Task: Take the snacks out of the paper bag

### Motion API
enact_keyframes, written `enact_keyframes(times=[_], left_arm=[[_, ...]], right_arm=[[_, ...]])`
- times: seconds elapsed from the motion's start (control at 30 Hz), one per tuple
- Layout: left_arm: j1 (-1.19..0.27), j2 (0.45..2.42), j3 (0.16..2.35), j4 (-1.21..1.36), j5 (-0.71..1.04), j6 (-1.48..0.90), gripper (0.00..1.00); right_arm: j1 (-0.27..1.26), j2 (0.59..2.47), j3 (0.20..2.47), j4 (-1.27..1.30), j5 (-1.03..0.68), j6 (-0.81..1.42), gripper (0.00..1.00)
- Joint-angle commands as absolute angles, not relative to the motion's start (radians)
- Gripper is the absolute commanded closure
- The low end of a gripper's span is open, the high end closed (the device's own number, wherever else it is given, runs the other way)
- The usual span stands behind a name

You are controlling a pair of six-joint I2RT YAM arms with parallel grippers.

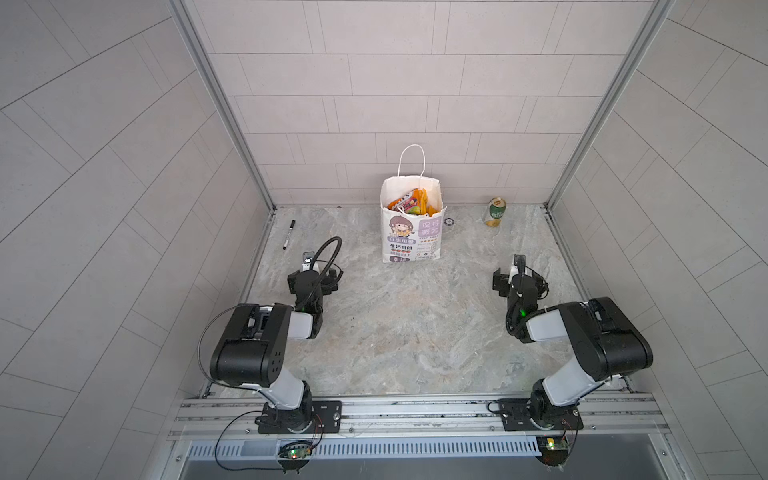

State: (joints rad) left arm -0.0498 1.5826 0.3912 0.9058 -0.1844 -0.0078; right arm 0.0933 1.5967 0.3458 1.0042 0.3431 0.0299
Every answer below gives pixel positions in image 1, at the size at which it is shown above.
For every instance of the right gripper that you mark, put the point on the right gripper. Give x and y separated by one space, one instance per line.
517 280

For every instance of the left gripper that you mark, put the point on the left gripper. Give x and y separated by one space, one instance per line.
313 276

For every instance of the pink candy snack bag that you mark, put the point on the pink candy snack bag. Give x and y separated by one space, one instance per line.
410 203

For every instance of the yellow candy snack bag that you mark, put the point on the yellow candy snack bag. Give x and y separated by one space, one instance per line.
422 206

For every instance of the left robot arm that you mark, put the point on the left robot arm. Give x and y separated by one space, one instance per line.
251 352

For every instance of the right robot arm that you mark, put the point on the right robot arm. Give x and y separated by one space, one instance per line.
604 342

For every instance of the black marker pen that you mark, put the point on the black marker pen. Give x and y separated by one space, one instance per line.
287 239

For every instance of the green beverage can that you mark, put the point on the green beverage can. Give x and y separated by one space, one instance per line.
495 212

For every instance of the left controller board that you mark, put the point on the left controller board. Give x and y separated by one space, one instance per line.
295 451

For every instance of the controller board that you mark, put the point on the controller board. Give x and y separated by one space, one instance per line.
554 451
295 451

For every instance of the right controller board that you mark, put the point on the right controller board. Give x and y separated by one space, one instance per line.
554 451

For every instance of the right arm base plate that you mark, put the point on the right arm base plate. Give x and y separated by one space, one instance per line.
518 414

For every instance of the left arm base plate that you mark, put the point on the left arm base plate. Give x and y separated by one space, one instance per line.
318 417

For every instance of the aluminium mounting rail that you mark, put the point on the aluminium mounting rail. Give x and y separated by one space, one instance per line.
400 416

